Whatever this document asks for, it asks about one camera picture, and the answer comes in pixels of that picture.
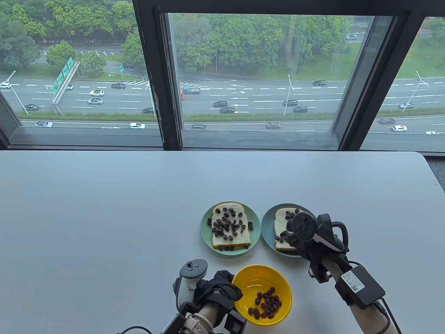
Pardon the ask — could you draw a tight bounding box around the person's left hand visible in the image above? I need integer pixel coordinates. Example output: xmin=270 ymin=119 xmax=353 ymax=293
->
xmin=193 ymin=271 xmax=243 ymax=315

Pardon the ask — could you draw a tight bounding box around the person's right hand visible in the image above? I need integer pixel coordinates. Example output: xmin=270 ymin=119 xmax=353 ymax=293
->
xmin=285 ymin=232 xmax=352 ymax=279

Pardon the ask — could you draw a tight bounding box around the yellow bowl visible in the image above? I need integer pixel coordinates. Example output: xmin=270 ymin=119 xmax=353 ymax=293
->
xmin=232 ymin=264 xmax=292 ymax=326

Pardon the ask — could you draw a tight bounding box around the white toast slice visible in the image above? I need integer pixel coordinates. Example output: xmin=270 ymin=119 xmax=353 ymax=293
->
xmin=211 ymin=202 xmax=251 ymax=249
xmin=274 ymin=207 xmax=304 ymax=252

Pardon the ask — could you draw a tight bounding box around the heap of dried cranberries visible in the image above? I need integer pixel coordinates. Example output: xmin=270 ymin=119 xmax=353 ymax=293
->
xmin=248 ymin=287 xmax=282 ymax=320

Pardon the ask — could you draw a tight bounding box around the person's right forearm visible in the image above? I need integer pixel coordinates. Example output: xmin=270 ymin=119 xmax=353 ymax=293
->
xmin=322 ymin=259 xmax=400 ymax=334

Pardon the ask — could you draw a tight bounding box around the person's left forearm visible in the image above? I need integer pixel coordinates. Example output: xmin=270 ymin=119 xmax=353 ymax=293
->
xmin=201 ymin=301 xmax=224 ymax=319

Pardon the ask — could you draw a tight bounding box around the beige wrist watch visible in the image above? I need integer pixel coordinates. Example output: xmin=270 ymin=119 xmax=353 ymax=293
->
xmin=184 ymin=312 xmax=212 ymax=334

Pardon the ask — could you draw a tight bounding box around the blue round plate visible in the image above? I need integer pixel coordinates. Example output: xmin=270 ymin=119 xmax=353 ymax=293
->
xmin=261 ymin=203 xmax=317 ymax=258

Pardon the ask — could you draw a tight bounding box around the green round plate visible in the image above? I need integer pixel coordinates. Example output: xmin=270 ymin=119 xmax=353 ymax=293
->
xmin=201 ymin=202 xmax=260 ymax=257

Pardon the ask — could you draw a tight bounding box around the black box with white label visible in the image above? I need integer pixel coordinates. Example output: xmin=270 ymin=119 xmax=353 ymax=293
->
xmin=162 ymin=313 xmax=187 ymax=334
xmin=334 ymin=265 xmax=386 ymax=310

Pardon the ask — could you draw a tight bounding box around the green road sign gantry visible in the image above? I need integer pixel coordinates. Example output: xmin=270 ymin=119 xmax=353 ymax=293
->
xmin=50 ymin=57 xmax=81 ymax=105

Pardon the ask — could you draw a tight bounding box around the grey motion controller with strap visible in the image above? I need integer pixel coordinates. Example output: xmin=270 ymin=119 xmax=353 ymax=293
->
xmin=291 ymin=212 xmax=349 ymax=254
xmin=173 ymin=259 xmax=208 ymax=311

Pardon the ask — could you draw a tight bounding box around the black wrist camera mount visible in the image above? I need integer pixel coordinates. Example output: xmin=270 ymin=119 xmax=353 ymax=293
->
xmin=224 ymin=309 xmax=248 ymax=334
xmin=307 ymin=260 xmax=331 ymax=284

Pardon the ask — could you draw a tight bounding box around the white street lamp post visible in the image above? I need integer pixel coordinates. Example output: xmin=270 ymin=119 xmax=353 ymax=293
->
xmin=0 ymin=71 xmax=29 ymax=115
xmin=402 ymin=71 xmax=429 ymax=113
xmin=283 ymin=74 xmax=294 ymax=117

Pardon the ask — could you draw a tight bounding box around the dark window frame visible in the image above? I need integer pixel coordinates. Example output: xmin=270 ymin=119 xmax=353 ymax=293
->
xmin=0 ymin=0 xmax=445 ymax=153

